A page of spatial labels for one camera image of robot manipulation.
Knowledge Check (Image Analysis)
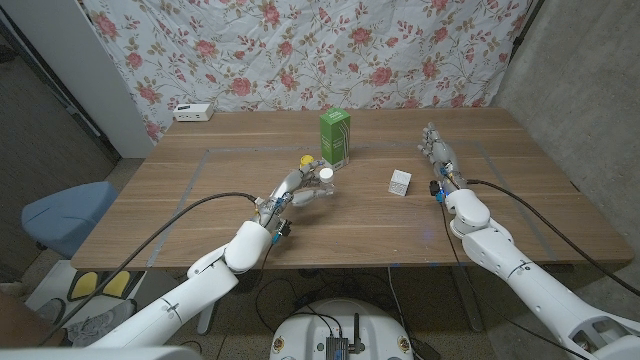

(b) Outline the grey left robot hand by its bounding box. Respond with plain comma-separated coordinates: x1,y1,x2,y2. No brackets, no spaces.
253,159,336,235

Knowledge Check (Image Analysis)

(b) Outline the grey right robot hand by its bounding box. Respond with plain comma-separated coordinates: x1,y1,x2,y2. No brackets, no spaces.
417,122,470,197

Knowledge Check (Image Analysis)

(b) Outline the clear white-capped medicine bottle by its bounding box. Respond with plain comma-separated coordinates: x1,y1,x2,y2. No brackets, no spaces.
312,167,336,198

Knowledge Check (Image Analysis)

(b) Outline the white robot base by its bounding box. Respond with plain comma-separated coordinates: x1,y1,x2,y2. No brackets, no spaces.
268,298,415,360

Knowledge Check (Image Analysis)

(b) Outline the white perforated cube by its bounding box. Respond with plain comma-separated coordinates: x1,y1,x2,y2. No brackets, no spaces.
388,169,413,197

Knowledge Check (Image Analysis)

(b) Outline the green straw box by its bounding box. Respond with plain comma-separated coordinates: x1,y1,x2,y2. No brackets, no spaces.
319,107,352,173

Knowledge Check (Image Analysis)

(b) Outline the white power adapter box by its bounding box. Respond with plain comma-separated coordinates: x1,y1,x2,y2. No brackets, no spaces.
172,103,215,123

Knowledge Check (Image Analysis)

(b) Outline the dark round floor fan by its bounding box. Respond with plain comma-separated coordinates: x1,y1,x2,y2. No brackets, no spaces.
234,269,265,296

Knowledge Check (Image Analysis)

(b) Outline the floral backdrop cloth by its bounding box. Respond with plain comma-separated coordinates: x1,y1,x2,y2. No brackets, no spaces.
79,0,534,144

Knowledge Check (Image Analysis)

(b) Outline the white table leg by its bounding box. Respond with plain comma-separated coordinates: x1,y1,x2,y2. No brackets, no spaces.
449,264,485,334
196,299,221,336

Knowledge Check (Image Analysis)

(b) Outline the black stand pole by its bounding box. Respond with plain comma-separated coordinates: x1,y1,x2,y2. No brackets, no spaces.
509,0,546,49

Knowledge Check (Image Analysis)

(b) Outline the black antenna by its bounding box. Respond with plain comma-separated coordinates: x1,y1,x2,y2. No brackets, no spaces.
349,313,366,355

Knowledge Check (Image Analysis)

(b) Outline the grey computer module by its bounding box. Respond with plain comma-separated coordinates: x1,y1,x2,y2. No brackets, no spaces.
325,335,350,360

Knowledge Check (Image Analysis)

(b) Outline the black power brick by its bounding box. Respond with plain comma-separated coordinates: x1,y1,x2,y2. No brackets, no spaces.
409,337,444,360

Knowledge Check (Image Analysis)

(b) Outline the blue padded stool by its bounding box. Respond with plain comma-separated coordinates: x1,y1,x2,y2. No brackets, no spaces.
20,180,120,260

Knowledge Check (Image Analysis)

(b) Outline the grey sneaker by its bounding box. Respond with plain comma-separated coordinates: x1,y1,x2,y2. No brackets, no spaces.
64,298,139,346
34,297,66,326

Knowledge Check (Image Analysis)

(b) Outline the white door panel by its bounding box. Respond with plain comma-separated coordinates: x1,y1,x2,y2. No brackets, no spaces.
0,0,156,160

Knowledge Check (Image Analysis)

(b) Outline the white robot torso shell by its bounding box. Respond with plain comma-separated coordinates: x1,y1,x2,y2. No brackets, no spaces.
0,345,204,360

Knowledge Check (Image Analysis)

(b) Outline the person leg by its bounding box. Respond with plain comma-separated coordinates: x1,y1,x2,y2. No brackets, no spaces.
0,292,66,349

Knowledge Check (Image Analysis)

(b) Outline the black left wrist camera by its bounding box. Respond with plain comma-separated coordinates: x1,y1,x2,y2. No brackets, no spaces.
272,218,293,245

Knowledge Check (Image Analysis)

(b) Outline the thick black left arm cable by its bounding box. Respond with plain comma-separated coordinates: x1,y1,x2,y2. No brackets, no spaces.
37,191,260,348

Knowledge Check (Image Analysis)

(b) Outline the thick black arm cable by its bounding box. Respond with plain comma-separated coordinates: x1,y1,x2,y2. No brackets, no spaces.
37,191,260,348
465,179,640,299

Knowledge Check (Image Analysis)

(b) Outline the thin black left wrist cable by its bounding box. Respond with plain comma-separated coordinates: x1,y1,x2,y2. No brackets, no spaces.
249,239,276,281

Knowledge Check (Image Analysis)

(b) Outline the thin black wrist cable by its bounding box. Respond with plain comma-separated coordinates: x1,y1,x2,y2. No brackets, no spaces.
249,239,276,281
440,200,594,360

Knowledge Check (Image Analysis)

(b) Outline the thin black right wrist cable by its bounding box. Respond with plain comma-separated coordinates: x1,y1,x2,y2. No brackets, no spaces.
440,200,594,360

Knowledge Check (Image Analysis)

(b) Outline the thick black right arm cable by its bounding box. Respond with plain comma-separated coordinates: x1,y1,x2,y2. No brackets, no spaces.
465,179,640,299

